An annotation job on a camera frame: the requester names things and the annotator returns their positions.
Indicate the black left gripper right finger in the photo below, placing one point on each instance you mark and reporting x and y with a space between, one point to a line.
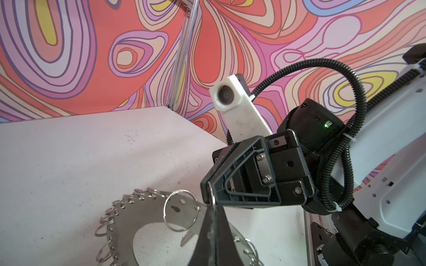
226 252

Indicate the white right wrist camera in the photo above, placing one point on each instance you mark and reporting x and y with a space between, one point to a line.
232 98

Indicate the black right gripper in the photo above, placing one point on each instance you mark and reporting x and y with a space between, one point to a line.
259 172

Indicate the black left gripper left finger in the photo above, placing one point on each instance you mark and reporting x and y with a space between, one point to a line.
205 249

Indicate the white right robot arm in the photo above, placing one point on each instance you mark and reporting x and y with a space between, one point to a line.
374 164

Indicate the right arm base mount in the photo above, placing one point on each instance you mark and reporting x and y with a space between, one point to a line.
349 239

